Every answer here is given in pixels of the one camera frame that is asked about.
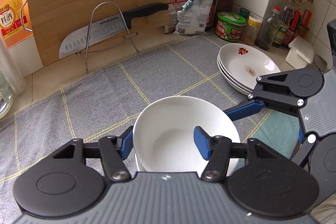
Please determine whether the white plate fruit decal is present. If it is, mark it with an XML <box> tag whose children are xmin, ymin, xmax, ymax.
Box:
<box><xmin>219</xmin><ymin>43</ymin><xmax>280</xmax><ymax>90</ymax></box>

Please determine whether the white bowl pink flower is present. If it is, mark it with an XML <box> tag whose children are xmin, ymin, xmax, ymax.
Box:
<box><xmin>133</xmin><ymin>96</ymin><xmax>240</xmax><ymax>175</ymax></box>

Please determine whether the teal cloth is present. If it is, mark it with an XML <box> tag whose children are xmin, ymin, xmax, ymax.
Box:
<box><xmin>234</xmin><ymin>109</ymin><xmax>299</xmax><ymax>158</ymax></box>

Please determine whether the white seasoning box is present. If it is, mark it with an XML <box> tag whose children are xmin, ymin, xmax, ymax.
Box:
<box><xmin>285</xmin><ymin>36</ymin><xmax>314</xmax><ymax>69</ymax></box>

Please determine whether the grey checked dish mat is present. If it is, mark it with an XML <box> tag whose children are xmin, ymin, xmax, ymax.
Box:
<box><xmin>0</xmin><ymin>35</ymin><xmax>274</xmax><ymax>224</ymax></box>

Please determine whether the red label sauce bottle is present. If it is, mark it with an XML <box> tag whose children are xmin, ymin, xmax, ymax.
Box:
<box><xmin>281</xmin><ymin>0</ymin><xmax>303</xmax><ymax>48</ymax></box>

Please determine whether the red cap glass bottle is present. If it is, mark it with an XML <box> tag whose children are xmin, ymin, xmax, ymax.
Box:
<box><xmin>255</xmin><ymin>6</ymin><xmax>281</xmax><ymax>51</ymax></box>

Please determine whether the yellow lid spice jar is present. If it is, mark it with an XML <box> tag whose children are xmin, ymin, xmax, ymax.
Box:
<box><xmin>241</xmin><ymin>16</ymin><xmax>261</xmax><ymax>45</ymax></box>

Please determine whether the green lid sauce jar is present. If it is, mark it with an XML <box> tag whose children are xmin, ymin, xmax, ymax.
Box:
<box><xmin>215</xmin><ymin>12</ymin><xmax>246</xmax><ymax>43</ymax></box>

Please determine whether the green cap small jar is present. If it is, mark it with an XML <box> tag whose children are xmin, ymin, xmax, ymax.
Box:
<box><xmin>239</xmin><ymin>7</ymin><xmax>251</xmax><ymax>20</ymax></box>

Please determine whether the white plastic seasoning bag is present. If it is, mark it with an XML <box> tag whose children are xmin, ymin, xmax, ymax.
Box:
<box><xmin>174</xmin><ymin>0</ymin><xmax>210</xmax><ymax>35</ymax></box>

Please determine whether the red white clipped bag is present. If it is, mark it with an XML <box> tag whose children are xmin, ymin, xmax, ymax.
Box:
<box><xmin>164</xmin><ymin>0</ymin><xmax>189</xmax><ymax>34</ymax></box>

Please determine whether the orange cooking wine jug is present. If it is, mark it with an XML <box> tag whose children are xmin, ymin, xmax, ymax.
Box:
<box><xmin>0</xmin><ymin>0</ymin><xmax>34</xmax><ymax>50</ymax></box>

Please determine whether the steel wire rack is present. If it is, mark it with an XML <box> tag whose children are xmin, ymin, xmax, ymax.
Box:
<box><xmin>76</xmin><ymin>2</ymin><xmax>140</xmax><ymax>74</ymax></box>

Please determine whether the cleaver knife black handle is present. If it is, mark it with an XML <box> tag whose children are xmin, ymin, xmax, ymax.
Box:
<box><xmin>59</xmin><ymin>3</ymin><xmax>169</xmax><ymax>59</ymax></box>

